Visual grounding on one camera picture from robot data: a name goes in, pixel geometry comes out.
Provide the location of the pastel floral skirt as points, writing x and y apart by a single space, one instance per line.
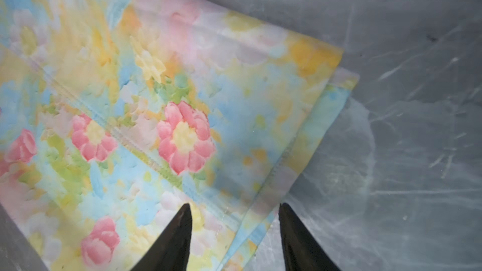
115 113

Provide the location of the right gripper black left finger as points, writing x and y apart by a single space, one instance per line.
171 250

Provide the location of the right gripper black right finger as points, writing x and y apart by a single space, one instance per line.
300 249

